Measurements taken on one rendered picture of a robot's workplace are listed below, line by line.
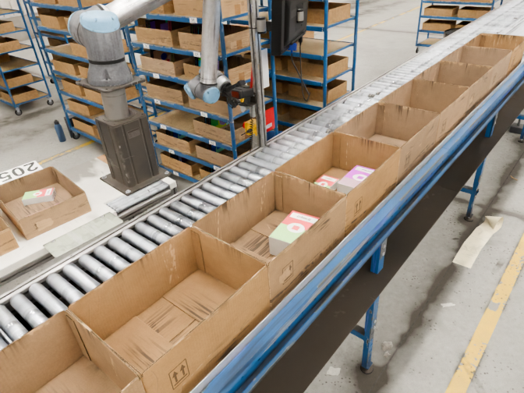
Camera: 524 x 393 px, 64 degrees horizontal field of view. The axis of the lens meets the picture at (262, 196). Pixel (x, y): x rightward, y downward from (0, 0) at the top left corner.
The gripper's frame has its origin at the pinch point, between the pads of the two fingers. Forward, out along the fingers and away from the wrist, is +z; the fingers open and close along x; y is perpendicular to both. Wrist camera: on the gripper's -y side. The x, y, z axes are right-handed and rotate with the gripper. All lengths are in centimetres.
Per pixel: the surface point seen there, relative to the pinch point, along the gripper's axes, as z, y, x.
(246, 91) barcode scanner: -2.2, -12.2, 7.8
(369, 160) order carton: 70, -41, 22
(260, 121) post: 9.0, 1.5, 1.9
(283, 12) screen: -5, -53, -3
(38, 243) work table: -1, 24, 119
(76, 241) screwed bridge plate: 10, 18, 109
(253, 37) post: -13.0, -35.3, 2.0
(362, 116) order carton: 52, -38, -2
